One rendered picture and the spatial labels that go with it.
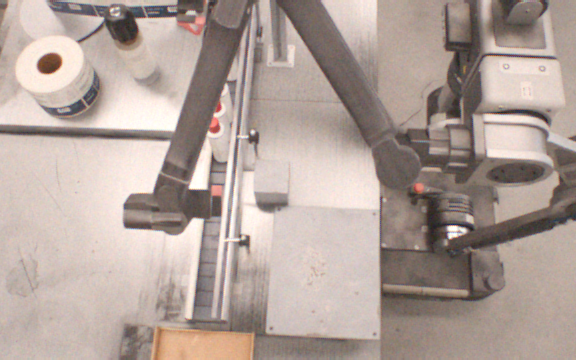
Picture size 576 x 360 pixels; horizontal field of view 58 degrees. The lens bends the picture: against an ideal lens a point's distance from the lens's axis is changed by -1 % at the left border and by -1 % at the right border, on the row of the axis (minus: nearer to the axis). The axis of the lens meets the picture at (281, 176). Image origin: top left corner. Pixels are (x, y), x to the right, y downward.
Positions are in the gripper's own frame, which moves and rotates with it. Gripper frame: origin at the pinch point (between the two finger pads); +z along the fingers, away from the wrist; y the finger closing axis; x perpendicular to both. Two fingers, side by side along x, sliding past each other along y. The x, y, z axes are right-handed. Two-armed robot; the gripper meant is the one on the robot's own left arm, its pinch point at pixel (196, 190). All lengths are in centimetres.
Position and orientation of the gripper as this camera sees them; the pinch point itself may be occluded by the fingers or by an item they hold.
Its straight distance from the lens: 120.2
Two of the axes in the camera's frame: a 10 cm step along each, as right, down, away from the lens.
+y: -10.0, -0.5, 0.7
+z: 0.8, -2.9, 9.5
